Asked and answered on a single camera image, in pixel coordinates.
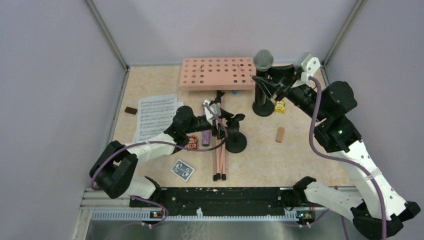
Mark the long wooden block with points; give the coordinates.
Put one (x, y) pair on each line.
(280, 135)

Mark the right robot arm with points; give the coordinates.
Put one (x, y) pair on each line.
(378, 212)

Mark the blue playing card box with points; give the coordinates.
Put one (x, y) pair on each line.
(182, 170)

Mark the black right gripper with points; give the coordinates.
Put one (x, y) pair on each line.
(282, 75)

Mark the black microphone desk stand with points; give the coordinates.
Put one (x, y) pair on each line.
(235, 142)

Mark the dark brown flat block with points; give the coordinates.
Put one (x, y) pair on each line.
(131, 110)

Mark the black grey microphone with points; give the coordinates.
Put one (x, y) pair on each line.
(262, 61)

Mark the purple glitter microphone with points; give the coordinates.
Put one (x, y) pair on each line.
(206, 138)

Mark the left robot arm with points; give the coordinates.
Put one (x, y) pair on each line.
(113, 172)

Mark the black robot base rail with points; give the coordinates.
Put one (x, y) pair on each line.
(226, 201)

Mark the red owl toy block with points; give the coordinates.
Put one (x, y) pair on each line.
(192, 142)

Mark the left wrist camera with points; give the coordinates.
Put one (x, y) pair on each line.
(211, 111)

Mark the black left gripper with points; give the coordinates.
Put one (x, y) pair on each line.
(225, 115)

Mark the yellow owl toy block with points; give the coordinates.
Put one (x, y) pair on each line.
(280, 106)

